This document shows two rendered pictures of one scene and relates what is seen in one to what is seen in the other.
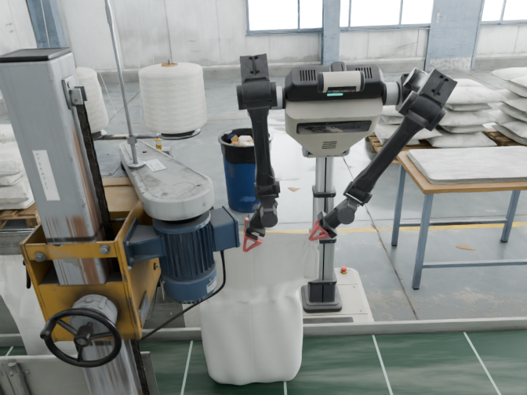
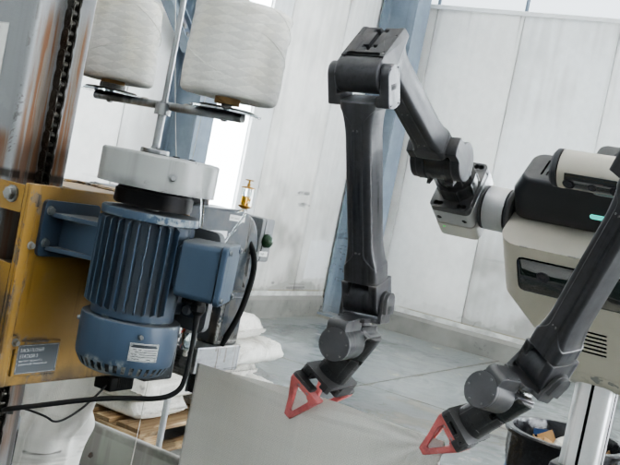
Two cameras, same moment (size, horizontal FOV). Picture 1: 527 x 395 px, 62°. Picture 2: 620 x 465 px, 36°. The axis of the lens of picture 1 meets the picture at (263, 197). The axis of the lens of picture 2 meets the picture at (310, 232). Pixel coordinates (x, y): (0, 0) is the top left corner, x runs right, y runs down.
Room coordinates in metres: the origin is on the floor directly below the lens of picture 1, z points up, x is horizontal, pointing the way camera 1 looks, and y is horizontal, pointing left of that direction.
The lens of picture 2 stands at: (-0.11, -0.72, 1.42)
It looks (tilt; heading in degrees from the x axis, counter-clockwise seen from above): 3 degrees down; 30
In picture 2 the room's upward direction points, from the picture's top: 11 degrees clockwise
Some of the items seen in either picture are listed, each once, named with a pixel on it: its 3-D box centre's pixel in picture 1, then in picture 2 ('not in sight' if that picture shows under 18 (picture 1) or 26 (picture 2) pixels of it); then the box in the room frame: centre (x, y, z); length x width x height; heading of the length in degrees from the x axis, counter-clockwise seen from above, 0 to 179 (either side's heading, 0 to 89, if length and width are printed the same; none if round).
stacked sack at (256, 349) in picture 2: not in sight; (225, 346); (4.22, 2.18, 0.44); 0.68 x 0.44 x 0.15; 179
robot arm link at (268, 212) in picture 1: (268, 203); (354, 323); (1.30, -0.02, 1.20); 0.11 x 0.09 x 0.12; 1
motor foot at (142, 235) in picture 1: (149, 241); (88, 235); (0.97, 0.30, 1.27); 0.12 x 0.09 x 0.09; 179
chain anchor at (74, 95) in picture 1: (76, 92); not in sight; (0.94, 0.39, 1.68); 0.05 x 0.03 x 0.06; 179
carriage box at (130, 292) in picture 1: (104, 259); (39, 272); (1.04, 0.46, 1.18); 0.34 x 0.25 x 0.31; 179
